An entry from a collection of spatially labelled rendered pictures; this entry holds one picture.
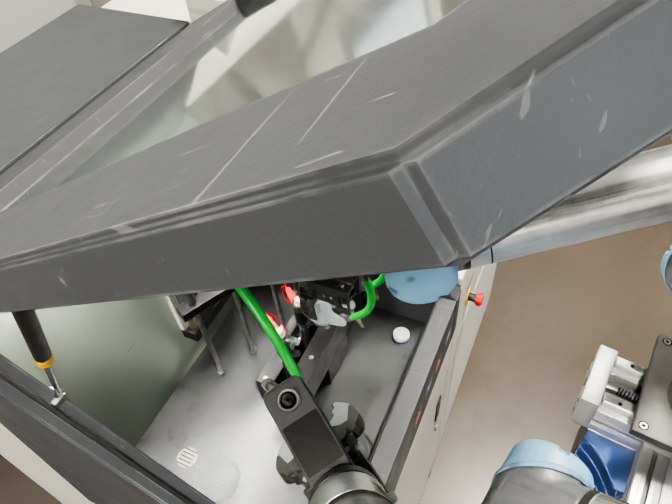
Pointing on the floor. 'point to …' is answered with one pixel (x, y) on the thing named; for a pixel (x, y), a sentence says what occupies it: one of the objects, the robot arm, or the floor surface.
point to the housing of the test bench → (36, 105)
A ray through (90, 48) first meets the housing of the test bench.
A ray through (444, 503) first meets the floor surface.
